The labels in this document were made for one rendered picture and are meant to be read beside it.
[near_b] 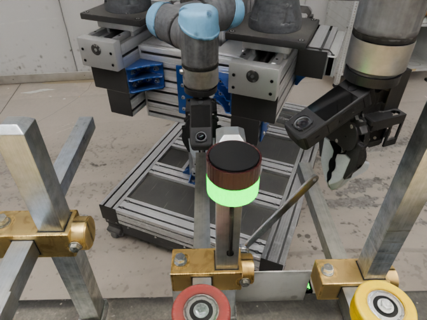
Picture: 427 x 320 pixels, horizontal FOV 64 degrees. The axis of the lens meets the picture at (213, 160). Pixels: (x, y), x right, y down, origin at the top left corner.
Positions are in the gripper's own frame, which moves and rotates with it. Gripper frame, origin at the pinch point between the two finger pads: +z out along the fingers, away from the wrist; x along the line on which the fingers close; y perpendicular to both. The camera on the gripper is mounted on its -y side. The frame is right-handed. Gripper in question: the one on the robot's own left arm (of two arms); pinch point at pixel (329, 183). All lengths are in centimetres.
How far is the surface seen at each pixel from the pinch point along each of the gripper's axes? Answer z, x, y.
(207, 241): 10.1, 3.8, -20.4
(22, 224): -1.0, 8.2, -47.0
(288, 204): 3.1, 0.8, -6.9
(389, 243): 3.5, -11.6, 3.2
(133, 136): 96, 171, -13
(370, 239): 5.6, -8.8, 2.9
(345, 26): 47, 186, 164
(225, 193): -13.3, -8.4, -22.6
